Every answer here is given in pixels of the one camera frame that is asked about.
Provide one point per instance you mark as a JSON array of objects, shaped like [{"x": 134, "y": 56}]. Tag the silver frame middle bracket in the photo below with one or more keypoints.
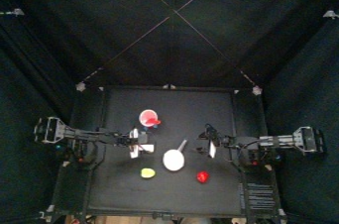
[{"x": 169, "y": 86}]

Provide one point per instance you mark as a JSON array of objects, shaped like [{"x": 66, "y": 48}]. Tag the white text label sticker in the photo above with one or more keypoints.
[{"x": 258, "y": 197}]

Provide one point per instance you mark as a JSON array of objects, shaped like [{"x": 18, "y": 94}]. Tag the yellow toy lemon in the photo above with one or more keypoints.
[{"x": 147, "y": 173}]

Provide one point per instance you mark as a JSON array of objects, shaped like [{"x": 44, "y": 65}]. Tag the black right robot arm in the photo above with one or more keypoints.
[{"x": 282, "y": 140}]

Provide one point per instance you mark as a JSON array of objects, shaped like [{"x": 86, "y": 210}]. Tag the silver frame corner bracket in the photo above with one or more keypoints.
[
  {"x": 330, "y": 14},
  {"x": 80, "y": 86},
  {"x": 16, "y": 12},
  {"x": 257, "y": 90}
]

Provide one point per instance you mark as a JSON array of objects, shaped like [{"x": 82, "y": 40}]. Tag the white toy frying pan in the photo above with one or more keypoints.
[{"x": 174, "y": 160}]

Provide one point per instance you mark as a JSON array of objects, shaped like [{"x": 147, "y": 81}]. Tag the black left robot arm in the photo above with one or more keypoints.
[{"x": 66, "y": 132}]

